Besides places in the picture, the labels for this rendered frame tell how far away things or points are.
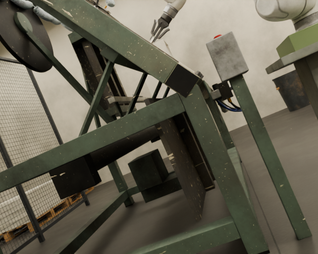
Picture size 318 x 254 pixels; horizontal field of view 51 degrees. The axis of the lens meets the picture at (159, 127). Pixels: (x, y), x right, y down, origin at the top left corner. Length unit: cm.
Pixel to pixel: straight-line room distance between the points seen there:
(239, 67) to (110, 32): 58
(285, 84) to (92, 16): 496
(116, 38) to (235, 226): 97
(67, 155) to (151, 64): 58
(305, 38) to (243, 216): 86
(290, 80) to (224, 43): 478
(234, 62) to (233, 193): 56
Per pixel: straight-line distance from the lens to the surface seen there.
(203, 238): 158
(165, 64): 147
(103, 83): 166
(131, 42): 152
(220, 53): 146
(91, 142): 158
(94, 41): 172
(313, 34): 175
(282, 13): 168
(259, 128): 149
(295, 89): 623
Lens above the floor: 68
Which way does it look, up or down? level
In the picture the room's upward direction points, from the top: 23 degrees counter-clockwise
